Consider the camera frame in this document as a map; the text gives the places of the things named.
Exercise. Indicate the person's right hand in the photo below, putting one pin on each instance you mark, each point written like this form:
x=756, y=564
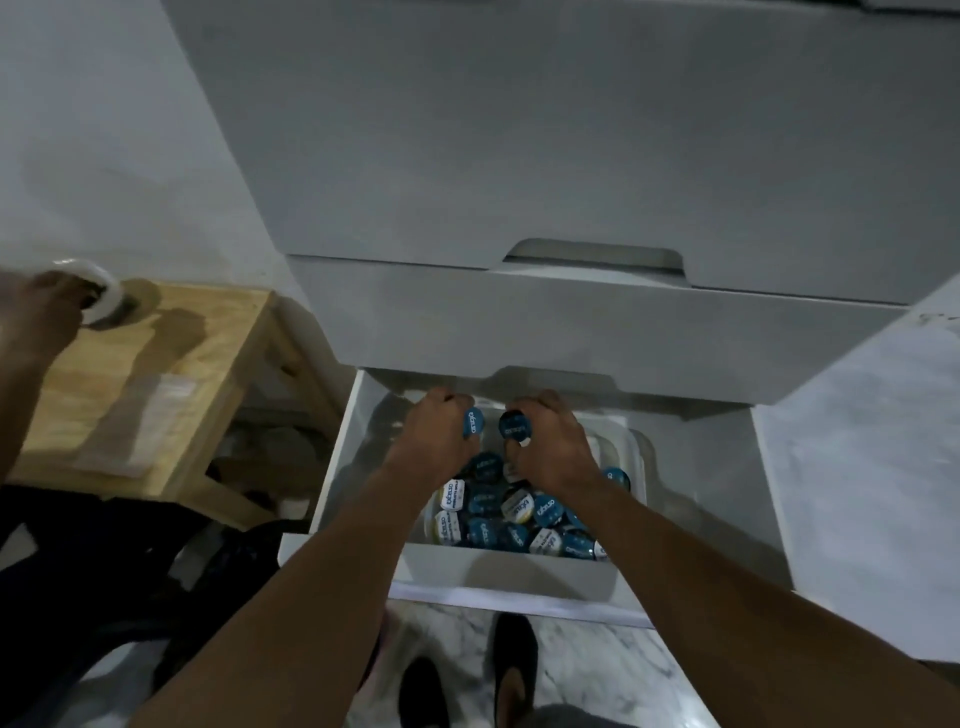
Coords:
x=559, y=450

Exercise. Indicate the person's left hand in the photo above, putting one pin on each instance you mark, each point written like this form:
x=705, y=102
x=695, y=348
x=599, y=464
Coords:
x=427, y=446

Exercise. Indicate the teal capsule blue lid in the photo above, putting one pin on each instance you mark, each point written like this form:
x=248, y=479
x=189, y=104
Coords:
x=516, y=426
x=473, y=424

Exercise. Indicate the row of lidded capsules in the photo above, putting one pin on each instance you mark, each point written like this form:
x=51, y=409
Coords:
x=517, y=517

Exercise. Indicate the person's left forearm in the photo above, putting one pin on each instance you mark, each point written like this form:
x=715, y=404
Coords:
x=285, y=622

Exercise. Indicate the person's right forearm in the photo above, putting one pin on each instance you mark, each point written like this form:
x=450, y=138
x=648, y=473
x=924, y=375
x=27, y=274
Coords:
x=772, y=622

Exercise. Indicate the person's black right shoe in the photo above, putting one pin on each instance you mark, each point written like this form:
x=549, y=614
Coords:
x=517, y=645

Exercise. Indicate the person's black shoe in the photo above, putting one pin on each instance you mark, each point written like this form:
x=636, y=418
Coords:
x=421, y=697
x=517, y=645

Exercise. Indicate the person's black left shoe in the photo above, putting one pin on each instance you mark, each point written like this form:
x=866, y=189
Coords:
x=421, y=697

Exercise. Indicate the person's grey shorts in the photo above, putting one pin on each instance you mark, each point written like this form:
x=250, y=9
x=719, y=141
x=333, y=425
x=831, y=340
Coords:
x=570, y=718

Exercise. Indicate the white drawer cabinet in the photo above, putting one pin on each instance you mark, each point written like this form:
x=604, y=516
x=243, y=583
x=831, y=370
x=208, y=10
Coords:
x=525, y=150

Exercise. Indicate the clear plastic tray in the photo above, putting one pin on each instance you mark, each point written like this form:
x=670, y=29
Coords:
x=619, y=439

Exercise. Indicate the brown wooden side table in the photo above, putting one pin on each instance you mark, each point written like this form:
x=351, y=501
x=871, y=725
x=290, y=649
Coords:
x=187, y=337

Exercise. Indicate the white plastic sheet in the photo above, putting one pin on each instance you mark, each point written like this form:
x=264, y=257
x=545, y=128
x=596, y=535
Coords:
x=142, y=427

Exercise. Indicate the white marble table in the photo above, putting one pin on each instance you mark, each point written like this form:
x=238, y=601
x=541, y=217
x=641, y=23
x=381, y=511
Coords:
x=862, y=487

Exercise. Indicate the grey round dish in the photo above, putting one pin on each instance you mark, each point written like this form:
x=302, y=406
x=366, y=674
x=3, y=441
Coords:
x=105, y=296

